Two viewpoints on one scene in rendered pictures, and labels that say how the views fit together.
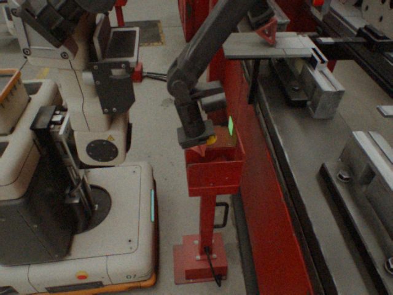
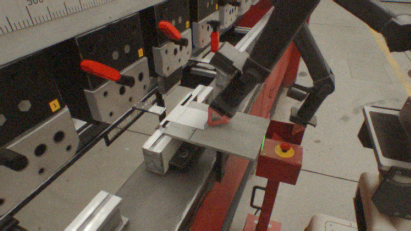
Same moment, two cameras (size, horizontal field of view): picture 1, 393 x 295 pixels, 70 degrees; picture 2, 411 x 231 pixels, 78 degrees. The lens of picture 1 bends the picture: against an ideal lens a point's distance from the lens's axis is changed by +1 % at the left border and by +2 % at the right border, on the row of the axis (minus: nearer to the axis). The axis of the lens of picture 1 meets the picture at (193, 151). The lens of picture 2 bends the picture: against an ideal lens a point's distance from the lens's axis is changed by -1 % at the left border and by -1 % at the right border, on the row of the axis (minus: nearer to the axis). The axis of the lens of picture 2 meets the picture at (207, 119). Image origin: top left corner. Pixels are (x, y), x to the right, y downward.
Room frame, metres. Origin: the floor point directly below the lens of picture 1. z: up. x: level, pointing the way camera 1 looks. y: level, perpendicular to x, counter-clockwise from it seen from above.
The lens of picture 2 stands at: (1.45, -0.02, 1.46)
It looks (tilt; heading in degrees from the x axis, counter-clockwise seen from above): 37 degrees down; 205
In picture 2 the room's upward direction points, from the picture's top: straight up
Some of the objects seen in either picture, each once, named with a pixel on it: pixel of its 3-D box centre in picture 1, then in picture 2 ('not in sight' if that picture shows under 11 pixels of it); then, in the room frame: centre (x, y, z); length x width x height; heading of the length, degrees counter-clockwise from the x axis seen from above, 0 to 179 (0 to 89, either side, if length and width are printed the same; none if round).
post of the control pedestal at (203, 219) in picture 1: (206, 217); (268, 201); (0.65, -0.05, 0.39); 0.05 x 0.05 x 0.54; 5
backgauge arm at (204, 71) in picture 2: not in sight; (170, 69); (0.32, -0.77, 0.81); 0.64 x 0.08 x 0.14; 91
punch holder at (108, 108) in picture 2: not in sight; (104, 66); (1.14, -0.37, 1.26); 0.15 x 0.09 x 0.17; 1
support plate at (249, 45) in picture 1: (262, 44); (218, 127); (0.91, -0.23, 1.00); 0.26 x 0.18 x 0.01; 91
